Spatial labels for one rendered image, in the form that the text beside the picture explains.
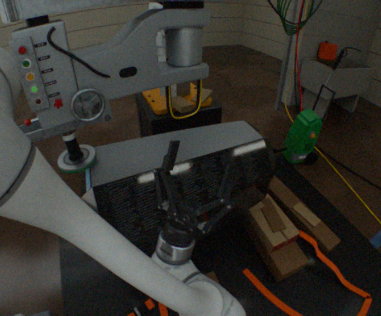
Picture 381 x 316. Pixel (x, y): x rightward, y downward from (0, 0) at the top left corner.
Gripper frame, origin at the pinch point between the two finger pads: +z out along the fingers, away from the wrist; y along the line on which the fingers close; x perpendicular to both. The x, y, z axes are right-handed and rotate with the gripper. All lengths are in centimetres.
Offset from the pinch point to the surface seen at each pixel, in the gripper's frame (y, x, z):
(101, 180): 59, 26, -37
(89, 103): 59, 12, 0
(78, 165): 72, 20, -34
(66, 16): 605, 255, 149
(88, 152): 76, 29, -29
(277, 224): -20, 113, -57
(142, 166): 49, 43, -28
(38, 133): 79, 1, -18
